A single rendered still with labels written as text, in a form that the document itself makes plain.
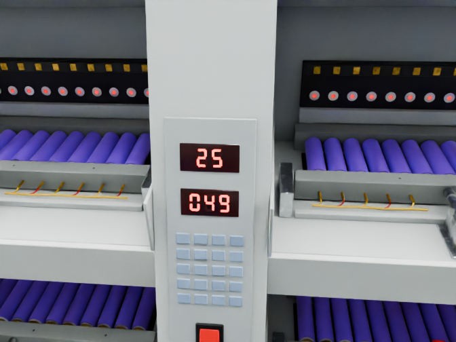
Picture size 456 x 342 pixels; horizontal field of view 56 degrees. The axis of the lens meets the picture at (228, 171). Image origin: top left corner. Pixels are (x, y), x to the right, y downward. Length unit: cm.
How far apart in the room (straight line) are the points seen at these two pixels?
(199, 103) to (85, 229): 16
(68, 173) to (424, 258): 33
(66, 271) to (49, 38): 30
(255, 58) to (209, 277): 18
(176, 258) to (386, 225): 18
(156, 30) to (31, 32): 29
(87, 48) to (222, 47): 27
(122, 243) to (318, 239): 17
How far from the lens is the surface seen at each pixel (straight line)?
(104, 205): 42
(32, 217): 44
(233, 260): 35
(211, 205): 34
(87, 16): 57
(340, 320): 52
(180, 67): 33
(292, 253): 36
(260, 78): 32
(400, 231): 40
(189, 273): 36
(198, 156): 33
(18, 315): 58
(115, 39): 55
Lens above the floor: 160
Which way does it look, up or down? 15 degrees down
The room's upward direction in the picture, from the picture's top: 1 degrees clockwise
